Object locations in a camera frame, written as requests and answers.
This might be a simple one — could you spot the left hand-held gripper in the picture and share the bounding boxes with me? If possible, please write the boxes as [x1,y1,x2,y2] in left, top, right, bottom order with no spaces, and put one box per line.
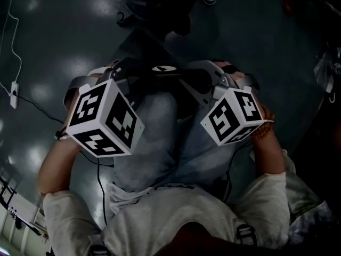
[63,61,145,158]

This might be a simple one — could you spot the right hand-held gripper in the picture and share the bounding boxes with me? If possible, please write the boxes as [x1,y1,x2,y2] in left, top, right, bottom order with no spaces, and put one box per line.
[178,60,266,146]

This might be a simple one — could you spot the person's left forearm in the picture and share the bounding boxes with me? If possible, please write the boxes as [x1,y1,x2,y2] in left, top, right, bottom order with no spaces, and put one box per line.
[38,136,84,197]

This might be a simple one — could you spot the person's right forearm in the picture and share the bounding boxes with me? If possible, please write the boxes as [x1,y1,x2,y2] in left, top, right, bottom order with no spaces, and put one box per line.
[251,104,287,175]

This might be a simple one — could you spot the person's right hand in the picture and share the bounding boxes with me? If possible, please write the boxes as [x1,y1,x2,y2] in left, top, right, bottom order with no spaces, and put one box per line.
[213,60,261,90]

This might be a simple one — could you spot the white power strip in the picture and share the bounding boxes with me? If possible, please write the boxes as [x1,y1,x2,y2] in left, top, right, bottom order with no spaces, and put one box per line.
[10,81,20,109]

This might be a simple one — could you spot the blue jeans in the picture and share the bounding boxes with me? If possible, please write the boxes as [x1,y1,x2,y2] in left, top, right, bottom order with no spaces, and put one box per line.
[111,89,256,197]

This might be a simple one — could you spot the black metal rack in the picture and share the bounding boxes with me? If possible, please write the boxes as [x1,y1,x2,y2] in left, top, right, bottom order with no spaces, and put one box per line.
[0,173,17,209]

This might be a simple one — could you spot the white t-shirt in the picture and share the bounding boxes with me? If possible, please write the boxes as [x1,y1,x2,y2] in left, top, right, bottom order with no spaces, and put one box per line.
[42,148,320,256]

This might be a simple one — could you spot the white cabinet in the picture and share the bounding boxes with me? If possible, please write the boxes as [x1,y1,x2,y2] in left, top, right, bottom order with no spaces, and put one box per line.
[0,196,52,256]

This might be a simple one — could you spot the black floor cable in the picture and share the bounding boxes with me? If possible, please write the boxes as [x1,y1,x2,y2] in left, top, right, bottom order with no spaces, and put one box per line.
[15,93,65,124]

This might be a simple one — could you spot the brown bead bracelet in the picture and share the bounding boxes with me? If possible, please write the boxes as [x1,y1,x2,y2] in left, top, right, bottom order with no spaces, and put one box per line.
[251,104,277,143]

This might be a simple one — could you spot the long white power cable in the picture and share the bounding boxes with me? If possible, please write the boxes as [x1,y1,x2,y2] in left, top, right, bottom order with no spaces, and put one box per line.
[0,0,23,93]

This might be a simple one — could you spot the grey harness strap buckle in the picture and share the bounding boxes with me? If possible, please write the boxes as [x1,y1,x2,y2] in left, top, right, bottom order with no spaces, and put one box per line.
[236,223,258,248]
[87,233,110,256]

